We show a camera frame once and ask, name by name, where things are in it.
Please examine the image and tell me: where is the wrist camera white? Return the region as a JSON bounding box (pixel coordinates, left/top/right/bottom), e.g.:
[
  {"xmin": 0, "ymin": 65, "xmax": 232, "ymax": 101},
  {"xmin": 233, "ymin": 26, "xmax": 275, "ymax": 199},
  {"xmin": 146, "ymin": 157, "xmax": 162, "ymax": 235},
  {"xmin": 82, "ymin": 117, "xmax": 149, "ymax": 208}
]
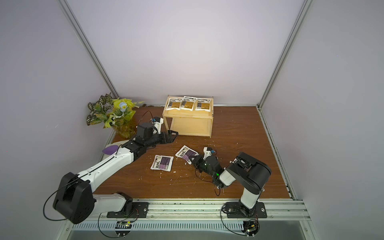
[
  {"xmin": 151, "ymin": 117, "xmax": 164, "ymax": 134},
  {"xmin": 203, "ymin": 147, "xmax": 217, "ymax": 160}
]

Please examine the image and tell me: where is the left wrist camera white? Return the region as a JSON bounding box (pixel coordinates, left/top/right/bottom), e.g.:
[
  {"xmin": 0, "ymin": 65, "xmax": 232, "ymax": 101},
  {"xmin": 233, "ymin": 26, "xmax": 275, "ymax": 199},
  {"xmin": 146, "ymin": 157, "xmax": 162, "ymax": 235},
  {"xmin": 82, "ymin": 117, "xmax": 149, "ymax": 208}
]
[{"xmin": 151, "ymin": 117, "xmax": 164, "ymax": 134}]

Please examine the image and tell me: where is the aluminium frame corner post right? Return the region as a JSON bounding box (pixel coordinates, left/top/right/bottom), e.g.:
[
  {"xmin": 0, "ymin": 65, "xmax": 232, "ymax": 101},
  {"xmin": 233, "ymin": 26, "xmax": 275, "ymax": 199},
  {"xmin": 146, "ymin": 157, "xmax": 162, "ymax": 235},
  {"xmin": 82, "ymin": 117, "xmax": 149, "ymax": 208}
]
[{"xmin": 257, "ymin": 0, "xmax": 314, "ymax": 109}]

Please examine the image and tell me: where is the right circuit board connector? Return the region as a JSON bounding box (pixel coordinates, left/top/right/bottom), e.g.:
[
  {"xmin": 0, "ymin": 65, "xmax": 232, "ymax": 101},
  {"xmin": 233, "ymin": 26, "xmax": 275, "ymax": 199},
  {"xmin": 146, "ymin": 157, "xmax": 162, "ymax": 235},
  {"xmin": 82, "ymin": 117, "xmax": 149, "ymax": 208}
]
[{"xmin": 242, "ymin": 219, "xmax": 260, "ymax": 238}]

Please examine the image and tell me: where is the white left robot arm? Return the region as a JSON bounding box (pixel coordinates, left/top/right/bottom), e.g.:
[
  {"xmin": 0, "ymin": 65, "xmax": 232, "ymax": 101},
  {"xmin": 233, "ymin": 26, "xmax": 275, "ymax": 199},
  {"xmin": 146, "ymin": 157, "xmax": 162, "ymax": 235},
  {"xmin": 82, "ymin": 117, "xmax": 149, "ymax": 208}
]
[{"xmin": 53, "ymin": 119, "xmax": 179, "ymax": 224}]

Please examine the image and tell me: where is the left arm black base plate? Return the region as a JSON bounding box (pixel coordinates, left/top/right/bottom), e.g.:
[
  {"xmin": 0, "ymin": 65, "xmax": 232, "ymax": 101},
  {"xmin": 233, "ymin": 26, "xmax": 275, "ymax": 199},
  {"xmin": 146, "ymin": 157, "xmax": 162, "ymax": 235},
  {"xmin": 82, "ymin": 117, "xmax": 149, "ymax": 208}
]
[{"xmin": 107, "ymin": 202, "xmax": 149, "ymax": 219}]

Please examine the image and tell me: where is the purple coffee bag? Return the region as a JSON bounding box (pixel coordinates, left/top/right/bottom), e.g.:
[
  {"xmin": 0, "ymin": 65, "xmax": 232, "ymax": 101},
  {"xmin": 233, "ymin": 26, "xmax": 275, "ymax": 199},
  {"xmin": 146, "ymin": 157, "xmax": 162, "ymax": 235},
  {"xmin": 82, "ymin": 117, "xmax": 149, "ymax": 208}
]
[
  {"xmin": 151, "ymin": 155, "xmax": 174, "ymax": 172},
  {"xmin": 175, "ymin": 146, "xmax": 198, "ymax": 165}
]

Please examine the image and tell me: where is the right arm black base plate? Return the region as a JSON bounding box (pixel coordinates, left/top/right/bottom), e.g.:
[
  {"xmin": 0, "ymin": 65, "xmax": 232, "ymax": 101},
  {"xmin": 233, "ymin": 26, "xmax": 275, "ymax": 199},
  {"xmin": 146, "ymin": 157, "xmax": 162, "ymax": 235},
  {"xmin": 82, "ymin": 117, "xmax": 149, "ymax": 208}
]
[{"xmin": 223, "ymin": 202, "xmax": 268, "ymax": 219}]

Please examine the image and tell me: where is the circuit board connector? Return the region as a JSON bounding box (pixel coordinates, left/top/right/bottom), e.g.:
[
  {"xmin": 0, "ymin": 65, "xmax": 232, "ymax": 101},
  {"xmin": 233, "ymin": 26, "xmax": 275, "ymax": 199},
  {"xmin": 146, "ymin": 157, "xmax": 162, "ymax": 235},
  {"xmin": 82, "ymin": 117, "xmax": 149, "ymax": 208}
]
[
  {"xmin": 242, "ymin": 219, "xmax": 260, "ymax": 238},
  {"xmin": 115, "ymin": 221, "xmax": 133, "ymax": 238}
]

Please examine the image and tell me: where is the aluminium frame corner post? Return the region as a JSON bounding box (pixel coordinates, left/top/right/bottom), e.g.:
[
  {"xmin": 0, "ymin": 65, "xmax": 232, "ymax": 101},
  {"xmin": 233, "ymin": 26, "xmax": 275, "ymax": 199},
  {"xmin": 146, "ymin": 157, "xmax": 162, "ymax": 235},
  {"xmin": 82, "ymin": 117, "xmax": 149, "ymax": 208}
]
[
  {"xmin": 58, "ymin": 0, "xmax": 120, "ymax": 98},
  {"xmin": 257, "ymin": 0, "xmax": 314, "ymax": 109}
]

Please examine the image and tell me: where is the light wooden two-tier shelf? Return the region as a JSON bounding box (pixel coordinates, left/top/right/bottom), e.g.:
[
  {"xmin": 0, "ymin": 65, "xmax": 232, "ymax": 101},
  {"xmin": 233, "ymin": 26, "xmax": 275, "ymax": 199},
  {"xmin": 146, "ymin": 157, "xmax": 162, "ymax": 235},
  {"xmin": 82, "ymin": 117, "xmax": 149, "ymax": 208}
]
[{"xmin": 163, "ymin": 95, "xmax": 214, "ymax": 138}]

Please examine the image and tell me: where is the green artificial plant in vase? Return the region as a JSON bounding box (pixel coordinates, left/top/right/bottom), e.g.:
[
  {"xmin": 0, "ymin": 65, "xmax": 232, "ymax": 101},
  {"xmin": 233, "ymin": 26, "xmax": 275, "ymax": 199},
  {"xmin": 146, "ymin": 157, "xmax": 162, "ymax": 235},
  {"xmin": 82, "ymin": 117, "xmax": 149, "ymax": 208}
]
[{"xmin": 86, "ymin": 93, "xmax": 143, "ymax": 139}]

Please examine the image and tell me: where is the aluminium frame corner post left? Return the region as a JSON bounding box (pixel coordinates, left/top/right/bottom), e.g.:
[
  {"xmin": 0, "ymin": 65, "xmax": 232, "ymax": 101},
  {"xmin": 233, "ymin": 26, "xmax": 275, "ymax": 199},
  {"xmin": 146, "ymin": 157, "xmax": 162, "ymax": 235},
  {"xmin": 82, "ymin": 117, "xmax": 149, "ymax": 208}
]
[{"xmin": 58, "ymin": 0, "xmax": 120, "ymax": 98}]

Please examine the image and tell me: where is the yellow coffee bag small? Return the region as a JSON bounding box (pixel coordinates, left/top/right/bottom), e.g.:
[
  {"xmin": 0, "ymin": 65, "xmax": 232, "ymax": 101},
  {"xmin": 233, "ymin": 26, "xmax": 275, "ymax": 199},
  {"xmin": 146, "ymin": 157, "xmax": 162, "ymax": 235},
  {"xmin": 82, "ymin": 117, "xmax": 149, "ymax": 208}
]
[{"xmin": 195, "ymin": 98, "xmax": 212, "ymax": 112}]

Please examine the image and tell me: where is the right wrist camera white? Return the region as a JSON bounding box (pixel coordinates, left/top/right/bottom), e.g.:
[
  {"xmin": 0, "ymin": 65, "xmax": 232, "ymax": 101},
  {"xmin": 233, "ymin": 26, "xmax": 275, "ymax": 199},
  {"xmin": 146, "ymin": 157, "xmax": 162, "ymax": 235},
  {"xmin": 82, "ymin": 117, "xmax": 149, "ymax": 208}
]
[{"xmin": 203, "ymin": 147, "xmax": 217, "ymax": 160}]

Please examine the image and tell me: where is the left circuit board connector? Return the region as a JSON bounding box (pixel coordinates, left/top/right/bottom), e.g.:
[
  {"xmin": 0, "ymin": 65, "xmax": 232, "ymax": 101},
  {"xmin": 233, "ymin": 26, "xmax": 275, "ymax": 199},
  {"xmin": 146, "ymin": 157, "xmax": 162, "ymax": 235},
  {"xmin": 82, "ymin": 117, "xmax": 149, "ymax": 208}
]
[{"xmin": 115, "ymin": 221, "xmax": 133, "ymax": 238}]

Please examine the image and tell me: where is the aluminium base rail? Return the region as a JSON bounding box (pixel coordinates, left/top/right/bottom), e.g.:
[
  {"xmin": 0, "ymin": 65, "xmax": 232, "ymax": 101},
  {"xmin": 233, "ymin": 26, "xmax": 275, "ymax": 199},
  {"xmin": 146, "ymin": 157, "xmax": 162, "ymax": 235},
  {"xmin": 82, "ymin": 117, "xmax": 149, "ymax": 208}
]
[{"xmin": 56, "ymin": 199, "xmax": 319, "ymax": 240}]

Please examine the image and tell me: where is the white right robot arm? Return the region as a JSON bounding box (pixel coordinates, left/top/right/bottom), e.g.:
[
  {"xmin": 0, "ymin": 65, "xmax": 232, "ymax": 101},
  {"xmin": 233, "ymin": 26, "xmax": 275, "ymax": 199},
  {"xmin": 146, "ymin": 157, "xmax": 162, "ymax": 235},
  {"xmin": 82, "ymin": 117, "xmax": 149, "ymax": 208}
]
[{"xmin": 189, "ymin": 152, "xmax": 272, "ymax": 210}]

